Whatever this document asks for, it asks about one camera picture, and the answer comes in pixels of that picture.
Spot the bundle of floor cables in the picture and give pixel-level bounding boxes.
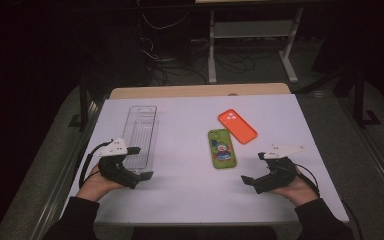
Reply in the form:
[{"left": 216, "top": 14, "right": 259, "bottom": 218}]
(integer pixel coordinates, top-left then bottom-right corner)
[{"left": 146, "top": 49, "right": 271, "bottom": 86}]

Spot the right hand-held gripper black cable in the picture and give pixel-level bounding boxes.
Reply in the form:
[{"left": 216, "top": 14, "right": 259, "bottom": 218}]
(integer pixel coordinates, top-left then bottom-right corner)
[{"left": 294, "top": 162, "right": 364, "bottom": 240}]

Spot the clear plastic rack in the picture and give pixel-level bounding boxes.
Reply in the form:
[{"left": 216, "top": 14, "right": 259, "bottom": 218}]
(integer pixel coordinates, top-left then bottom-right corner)
[{"left": 122, "top": 105, "right": 160, "bottom": 173}]

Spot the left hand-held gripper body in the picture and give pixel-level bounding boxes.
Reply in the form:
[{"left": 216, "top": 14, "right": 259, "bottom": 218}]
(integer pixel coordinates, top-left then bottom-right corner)
[{"left": 96, "top": 138, "right": 142, "bottom": 190}]

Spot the orange phone case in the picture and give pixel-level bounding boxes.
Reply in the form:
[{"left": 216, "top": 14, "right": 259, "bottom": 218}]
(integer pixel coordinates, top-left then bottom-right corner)
[{"left": 217, "top": 108, "right": 258, "bottom": 145}]

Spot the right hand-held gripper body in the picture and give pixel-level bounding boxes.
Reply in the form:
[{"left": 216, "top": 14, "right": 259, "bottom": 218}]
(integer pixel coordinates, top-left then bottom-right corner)
[{"left": 253, "top": 143, "right": 306, "bottom": 195}]

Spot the person's right hand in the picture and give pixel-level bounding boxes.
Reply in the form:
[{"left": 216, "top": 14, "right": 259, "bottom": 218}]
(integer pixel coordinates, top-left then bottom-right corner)
[{"left": 278, "top": 168, "right": 320, "bottom": 207}]

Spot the green clown print phone case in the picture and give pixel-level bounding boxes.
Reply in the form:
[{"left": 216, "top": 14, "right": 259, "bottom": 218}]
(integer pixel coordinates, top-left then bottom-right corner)
[{"left": 207, "top": 128, "right": 238, "bottom": 170}]

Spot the person's left hand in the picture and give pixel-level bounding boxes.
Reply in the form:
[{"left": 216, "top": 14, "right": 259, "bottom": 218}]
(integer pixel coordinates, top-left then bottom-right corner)
[{"left": 75, "top": 164, "right": 127, "bottom": 203}]

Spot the white metal desk frame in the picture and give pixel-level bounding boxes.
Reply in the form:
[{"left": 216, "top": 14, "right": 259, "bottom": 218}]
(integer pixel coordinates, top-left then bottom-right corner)
[{"left": 194, "top": 0, "right": 304, "bottom": 84}]

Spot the black metal stand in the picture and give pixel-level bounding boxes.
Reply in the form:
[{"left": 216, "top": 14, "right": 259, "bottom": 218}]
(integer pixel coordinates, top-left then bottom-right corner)
[
  {"left": 353, "top": 66, "right": 382, "bottom": 129},
  {"left": 68, "top": 73, "right": 91, "bottom": 131}
]

